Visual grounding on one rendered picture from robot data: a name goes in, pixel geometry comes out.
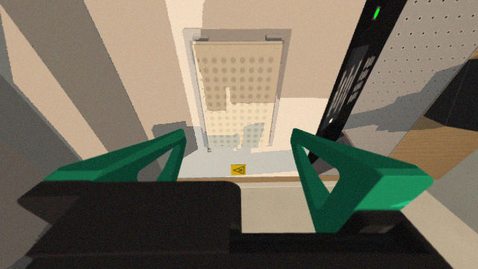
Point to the white well plate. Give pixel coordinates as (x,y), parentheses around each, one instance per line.
(237,83)

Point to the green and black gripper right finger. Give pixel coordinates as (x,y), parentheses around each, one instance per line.
(368,181)

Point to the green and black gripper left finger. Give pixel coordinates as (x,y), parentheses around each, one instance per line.
(124,164)

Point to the white thermal cycler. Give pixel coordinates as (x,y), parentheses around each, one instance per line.
(80,78)

